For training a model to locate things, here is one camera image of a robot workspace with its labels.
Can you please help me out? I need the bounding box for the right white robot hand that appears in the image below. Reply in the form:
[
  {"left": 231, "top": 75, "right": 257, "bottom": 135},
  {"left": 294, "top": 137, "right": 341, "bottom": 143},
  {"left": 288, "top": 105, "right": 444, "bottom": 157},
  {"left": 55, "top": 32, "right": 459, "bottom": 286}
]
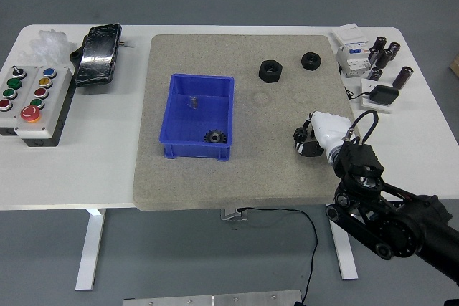
[{"left": 293, "top": 110, "right": 351, "bottom": 158}]

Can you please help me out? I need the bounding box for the small black gear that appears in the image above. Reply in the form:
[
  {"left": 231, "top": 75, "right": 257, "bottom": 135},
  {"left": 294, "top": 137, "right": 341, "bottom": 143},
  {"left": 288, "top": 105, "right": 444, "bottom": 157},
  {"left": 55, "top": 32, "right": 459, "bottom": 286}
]
[{"left": 293, "top": 125, "right": 310, "bottom": 144}]

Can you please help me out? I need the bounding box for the large black bevel gear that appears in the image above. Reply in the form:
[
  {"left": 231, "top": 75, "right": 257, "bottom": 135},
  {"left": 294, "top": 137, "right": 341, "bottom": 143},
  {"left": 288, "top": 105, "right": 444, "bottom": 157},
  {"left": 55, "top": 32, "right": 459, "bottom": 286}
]
[{"left": 203, "top": 130, "right": 230, "bottom": 145}]

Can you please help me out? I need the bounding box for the small black hex nut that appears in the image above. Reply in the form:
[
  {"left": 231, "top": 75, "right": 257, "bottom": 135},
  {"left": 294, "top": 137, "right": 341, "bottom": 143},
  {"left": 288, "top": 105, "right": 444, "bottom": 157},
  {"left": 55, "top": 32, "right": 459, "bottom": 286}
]
[{"left": 300, "top": 52, "right": 322, "bottom": 71}]

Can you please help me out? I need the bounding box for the large black hex nut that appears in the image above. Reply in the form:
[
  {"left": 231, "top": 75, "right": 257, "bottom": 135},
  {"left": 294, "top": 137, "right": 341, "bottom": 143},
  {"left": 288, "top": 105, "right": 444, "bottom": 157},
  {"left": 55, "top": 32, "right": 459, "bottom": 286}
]
[{"left": 257, "top": 59, "right": 284, "bottom": 84}]

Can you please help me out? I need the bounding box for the blue plastic box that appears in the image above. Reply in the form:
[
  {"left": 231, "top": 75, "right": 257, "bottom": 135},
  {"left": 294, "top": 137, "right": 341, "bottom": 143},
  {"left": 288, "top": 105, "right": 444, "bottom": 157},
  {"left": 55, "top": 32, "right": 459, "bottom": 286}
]
[{"left": 158, "top": 73, "right": 236, "bottom": 162}]

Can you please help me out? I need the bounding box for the grey emergency-stop control box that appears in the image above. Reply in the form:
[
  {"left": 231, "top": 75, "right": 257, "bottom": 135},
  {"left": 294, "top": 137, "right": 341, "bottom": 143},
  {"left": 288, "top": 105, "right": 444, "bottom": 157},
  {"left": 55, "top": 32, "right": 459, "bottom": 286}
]
[{"left": 13, "top": 66, "right": 75, "bottom": 148}]

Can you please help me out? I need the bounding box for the grey four-button control box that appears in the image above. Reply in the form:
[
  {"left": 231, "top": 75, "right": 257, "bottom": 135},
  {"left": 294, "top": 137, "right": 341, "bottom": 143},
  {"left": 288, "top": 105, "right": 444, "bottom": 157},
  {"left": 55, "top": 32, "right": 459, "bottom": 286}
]
[{"left": 0, "top": 65, "right": 39, "bottom": 138}]

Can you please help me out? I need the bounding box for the white socket plate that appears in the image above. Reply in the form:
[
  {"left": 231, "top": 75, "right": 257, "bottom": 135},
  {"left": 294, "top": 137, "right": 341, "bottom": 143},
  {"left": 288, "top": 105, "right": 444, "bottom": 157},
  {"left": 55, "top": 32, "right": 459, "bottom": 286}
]
[{"left": 359, "top": 77, "right": 395, "bottom": 115}]

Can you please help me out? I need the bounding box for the black plug adapter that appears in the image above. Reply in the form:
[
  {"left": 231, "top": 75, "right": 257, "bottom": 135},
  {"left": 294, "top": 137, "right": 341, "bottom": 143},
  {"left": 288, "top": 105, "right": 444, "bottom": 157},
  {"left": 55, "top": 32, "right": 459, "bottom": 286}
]
[{"left": 369, "top": 85, "right": 400, "bottom": 106}]

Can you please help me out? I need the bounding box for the white circuit breaker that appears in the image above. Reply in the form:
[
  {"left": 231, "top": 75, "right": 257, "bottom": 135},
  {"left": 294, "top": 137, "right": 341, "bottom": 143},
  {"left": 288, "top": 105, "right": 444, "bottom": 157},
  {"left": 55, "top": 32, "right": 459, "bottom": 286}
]
[{"left": 330, "top": 23, "right": 372, "bottom": 78}]

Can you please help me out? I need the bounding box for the grey-brown mat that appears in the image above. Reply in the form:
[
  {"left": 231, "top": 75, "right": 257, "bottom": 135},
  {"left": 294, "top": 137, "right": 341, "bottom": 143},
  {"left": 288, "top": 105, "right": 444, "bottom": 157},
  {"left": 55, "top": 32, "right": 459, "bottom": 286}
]
[{"left": 132, "top": 34, "right": 378, "bottom": 211}]

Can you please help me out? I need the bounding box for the white table leg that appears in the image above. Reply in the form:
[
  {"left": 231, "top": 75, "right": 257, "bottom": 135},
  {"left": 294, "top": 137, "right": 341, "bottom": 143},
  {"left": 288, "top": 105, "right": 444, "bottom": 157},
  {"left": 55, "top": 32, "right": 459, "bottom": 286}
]
[
  {"left": 326, "top": 203, "right": 359, "bottom": 280},
  {"left": 74, "top": 208, "right": 105, "bottom": 291}
]

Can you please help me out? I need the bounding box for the black wrapped foot pedal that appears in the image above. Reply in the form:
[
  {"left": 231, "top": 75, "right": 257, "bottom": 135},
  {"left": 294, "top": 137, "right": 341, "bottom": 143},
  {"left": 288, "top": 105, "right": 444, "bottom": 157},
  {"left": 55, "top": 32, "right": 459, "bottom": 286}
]
[{"left": 70, "top": 23, "right": 123, "bottom": 88}]

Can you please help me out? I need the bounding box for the crumpled clear plastic bag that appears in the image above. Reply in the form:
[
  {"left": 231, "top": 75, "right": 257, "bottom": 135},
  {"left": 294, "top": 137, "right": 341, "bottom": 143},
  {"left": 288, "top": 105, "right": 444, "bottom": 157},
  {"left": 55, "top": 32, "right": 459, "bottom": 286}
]
[{"left": 19, "top": 29, "right": 78, "bottom": 67}]

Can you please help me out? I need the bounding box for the black plug cord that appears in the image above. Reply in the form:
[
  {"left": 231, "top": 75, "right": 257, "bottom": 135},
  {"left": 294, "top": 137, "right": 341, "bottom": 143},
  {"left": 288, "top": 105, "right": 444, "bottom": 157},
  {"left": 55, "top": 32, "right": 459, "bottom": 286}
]
[{"left": 343, "top": 85, "right": 372, "bottom": 101}]

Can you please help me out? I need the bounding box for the black floor cable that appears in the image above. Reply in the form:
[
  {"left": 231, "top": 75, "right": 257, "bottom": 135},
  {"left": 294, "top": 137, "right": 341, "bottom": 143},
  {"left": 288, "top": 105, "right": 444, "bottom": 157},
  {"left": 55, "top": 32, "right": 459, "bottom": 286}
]
[{"left": 236, "top": 206, "right": 319, "bottom": 305}]

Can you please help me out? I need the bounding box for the metal under-table bracket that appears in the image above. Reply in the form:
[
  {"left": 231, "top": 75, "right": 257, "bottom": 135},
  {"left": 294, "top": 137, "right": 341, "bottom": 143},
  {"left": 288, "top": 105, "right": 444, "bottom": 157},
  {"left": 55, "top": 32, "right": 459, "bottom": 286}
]
[{"left": 219, "top": 207, "right": 248, "bottom": 221}]

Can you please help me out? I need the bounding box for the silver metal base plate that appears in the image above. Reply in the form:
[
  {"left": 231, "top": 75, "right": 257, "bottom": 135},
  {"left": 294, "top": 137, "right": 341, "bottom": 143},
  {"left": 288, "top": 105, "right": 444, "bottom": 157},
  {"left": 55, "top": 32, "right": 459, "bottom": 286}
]
[{"left": 122, "top": 289, "right": 304, "bottom": 306}]

